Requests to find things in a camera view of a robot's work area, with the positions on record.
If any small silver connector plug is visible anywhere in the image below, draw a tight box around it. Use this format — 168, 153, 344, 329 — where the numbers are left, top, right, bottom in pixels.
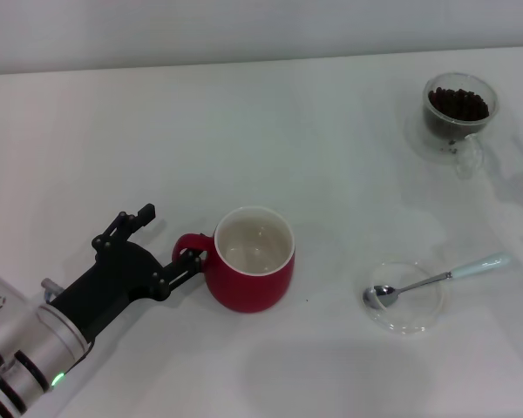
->
41, 278, 65, 304

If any red ceramic mug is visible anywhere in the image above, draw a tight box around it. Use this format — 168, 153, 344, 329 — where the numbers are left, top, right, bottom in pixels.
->
172, 206, 296, 314

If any metal spoon light-blue handle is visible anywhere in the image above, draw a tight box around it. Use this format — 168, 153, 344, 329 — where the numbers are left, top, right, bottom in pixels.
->
362, 251, 512, 311

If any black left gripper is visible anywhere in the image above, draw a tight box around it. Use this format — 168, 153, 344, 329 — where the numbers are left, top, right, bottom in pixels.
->
47, 203, 204, 340

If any glass cup with handle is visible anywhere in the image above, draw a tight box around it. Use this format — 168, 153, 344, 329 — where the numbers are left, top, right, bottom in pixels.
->
421, 72, 500, 179

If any pile of coffee beans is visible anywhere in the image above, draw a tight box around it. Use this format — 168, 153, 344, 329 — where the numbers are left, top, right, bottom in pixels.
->
426, 86, 491, 137

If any clear glass dish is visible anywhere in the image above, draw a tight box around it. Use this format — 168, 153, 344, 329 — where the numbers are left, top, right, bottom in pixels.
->
357, 260, 445, 336

